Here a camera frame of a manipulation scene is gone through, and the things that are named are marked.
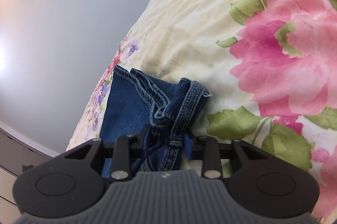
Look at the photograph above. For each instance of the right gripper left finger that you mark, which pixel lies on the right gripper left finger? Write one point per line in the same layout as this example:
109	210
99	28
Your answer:
126	149

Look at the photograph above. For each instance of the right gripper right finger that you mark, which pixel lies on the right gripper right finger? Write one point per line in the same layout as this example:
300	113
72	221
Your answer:
205	149

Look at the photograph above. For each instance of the blue denim jeans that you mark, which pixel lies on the blue denim jeans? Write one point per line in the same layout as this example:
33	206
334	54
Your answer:
137	99

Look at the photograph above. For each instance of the beige wardrobe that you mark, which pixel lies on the beige wardrobe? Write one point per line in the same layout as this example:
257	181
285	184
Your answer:
17	151

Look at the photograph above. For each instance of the floral yellow bed quilt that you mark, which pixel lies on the floral yellow bed quilt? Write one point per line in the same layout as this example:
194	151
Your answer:
269	67

